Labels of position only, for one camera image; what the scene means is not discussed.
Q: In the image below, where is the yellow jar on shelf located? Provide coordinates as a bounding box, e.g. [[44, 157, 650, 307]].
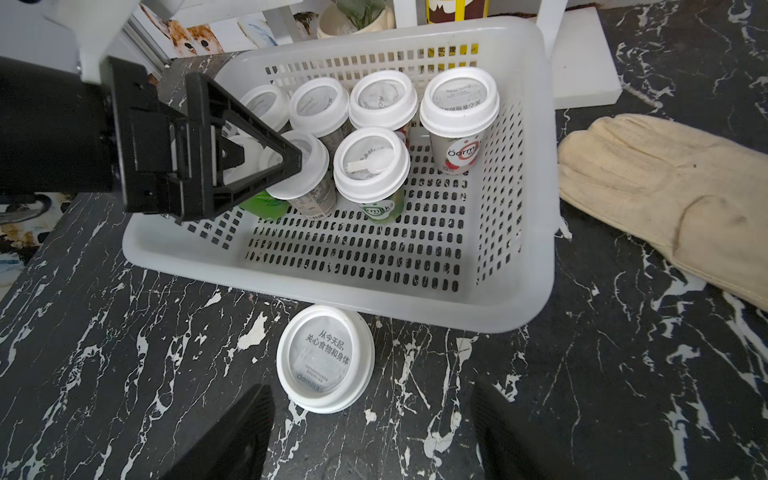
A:
[[426, 0, 490, 24]]

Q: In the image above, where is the yogurt cup row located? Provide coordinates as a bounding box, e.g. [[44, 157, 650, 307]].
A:
[[276, 304, 375, 414], [240, 84, 291, 133], [419, 67, 500, 175], [266, 130, 337, 219], [349, 70, 419, 145], [333, 127, 411, 224], [289, 77, 353, 157], [223, 134, 289, 221]]

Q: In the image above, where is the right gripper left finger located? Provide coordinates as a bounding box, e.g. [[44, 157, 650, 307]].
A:
[[163, 384, 275, 479]]

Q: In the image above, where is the white stepped display shelf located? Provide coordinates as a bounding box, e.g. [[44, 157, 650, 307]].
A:
[[133, 1, 622, 109]]

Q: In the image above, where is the small green plant under shelf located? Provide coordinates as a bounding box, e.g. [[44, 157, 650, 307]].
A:
[[317, 0, 396, 38]]

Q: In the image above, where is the yogurt cup front row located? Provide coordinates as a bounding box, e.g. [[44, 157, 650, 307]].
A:
[[419, 67, 500, 175], [223, 134, 289, 221], [349, 70, 419, 145], [289, 77, 353, 157]]

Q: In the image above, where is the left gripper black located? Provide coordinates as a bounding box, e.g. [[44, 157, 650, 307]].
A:
[[1, 57, 302, 222]]

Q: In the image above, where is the white plastic perforated basket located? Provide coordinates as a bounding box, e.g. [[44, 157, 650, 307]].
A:
[[122, 16, 560, 333]]

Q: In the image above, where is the beige work glove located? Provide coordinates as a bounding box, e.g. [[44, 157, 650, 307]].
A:
[[558, 114, 767, 309]]

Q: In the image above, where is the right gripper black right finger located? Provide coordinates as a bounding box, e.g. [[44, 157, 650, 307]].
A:
[[470, 377, 576, 479]]

